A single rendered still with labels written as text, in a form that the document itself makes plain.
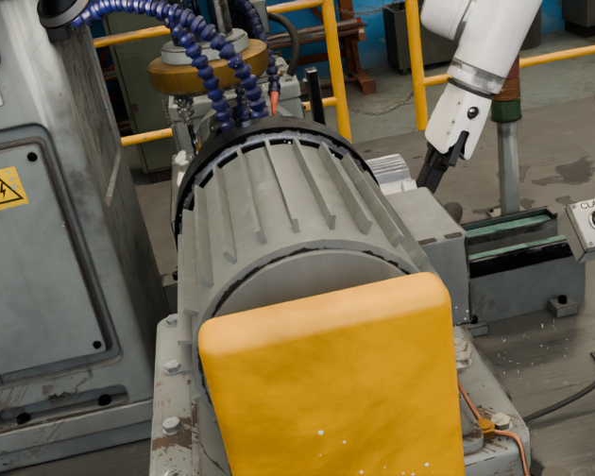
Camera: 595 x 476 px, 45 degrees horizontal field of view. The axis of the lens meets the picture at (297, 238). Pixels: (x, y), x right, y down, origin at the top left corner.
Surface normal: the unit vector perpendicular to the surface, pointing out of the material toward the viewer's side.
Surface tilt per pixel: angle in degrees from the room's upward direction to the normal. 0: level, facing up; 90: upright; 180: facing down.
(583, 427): 0
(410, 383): 90
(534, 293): 90
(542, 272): 90
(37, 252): 90
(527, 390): 0
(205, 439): 0
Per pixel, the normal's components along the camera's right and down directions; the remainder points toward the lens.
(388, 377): 0.14, 0.42
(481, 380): -0.16, -0.89
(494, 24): -0.36, 0.22
